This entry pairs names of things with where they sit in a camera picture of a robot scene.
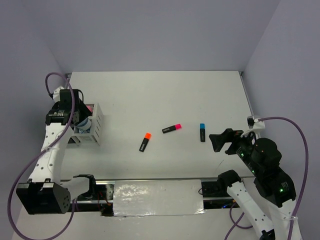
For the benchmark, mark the pink highlighter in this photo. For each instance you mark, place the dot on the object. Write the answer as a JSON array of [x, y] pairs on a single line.
[[171, 128]]

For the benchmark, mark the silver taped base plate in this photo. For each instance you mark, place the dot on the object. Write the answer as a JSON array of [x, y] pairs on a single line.
[[157, 198]]

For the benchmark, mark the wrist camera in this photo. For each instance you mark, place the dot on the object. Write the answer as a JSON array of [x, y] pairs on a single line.
[[254, 125], [56, 94]]

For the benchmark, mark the orange highlighter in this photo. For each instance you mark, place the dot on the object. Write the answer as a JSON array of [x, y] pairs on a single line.
[[145, 142]]

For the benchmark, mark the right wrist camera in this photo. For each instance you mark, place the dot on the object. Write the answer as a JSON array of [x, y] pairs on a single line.
[[254, 125]]

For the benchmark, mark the blue patterned round tin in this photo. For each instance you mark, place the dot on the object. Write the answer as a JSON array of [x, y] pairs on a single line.
[[84, 126]]

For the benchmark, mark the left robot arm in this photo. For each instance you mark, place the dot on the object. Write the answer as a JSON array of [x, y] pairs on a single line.
[[44, 193]]

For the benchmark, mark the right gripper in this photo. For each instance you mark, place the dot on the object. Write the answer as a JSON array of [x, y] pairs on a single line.
[[217, 139]]

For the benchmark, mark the white slatted container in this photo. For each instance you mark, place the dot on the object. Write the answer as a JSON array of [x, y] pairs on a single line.
[[95, 135]]

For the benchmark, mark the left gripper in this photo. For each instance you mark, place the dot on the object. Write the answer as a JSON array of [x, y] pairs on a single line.
[[85, 112]]

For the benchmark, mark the blue highlighter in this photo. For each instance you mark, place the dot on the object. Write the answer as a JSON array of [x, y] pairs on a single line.
[[202, 132]]

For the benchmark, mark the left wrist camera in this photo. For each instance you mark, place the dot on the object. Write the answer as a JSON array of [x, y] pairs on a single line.
[[56, 94]]

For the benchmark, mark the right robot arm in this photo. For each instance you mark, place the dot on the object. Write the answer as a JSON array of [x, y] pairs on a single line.
[[275, 187]]

